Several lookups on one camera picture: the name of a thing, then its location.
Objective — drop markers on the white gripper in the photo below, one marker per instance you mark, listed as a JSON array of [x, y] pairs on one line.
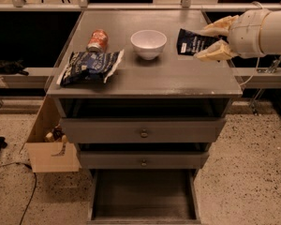
[[244, 34]]

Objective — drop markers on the dark blue rxbar wrapper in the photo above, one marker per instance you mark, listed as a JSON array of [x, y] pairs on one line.
[[190, 43]]

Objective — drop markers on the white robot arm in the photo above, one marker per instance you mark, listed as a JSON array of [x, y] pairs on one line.
[[270, 34]]

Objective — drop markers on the grey drawer cabinet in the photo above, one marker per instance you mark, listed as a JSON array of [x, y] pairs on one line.
[[159, 110]]

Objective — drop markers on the grey top drawer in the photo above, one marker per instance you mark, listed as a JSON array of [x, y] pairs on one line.
[[87, 130]]

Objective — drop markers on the grey middle drawer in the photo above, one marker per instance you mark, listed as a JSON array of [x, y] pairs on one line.
[[142, 160]]

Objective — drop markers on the grey open bottom drawer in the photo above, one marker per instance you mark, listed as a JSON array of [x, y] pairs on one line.
[[143, 197]]

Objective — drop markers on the white bowl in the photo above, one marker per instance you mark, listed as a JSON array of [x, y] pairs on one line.
[[148, 44]]

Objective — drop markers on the orange soda can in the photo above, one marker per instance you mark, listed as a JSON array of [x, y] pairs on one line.
[[98, 41]]

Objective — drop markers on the blue chip bag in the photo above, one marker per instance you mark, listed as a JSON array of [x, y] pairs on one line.
[[90, 66]]

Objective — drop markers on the items inside cardboard box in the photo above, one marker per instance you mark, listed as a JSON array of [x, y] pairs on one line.
[[56, 134]]

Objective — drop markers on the cardboard box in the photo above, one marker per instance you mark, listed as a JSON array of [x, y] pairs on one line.
[[47, 152]]

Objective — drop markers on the metal bracket strut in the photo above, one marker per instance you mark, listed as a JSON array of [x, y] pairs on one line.
[[264, 78]]

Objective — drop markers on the black object on rail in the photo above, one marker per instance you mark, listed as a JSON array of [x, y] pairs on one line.
[[12, 67]]

